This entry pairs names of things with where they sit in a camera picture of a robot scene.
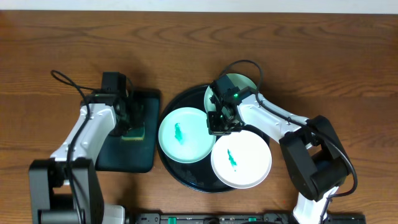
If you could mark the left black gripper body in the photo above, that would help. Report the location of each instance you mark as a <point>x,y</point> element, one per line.
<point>134,115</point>

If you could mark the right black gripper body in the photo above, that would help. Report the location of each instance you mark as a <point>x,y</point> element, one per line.
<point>216,123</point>

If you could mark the green yellow sponge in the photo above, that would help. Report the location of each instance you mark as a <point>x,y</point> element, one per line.
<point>135,134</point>

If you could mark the white plate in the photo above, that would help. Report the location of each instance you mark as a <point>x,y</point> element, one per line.
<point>241,160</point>

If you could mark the mint plate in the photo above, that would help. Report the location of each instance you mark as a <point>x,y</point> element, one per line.
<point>183,135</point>
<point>237,79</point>

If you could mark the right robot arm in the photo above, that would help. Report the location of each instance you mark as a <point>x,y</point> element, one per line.
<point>314,156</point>

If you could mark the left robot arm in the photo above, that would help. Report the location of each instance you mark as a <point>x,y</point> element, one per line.
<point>65,188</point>

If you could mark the black rectangular tray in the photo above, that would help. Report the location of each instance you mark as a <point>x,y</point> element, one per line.
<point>117,155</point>

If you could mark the black round tray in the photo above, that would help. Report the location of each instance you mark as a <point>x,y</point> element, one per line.
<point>198,175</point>

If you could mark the mint plate top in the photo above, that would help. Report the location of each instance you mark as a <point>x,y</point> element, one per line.
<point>237,79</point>

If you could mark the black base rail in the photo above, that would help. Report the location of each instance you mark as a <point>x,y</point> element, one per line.
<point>156,218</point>

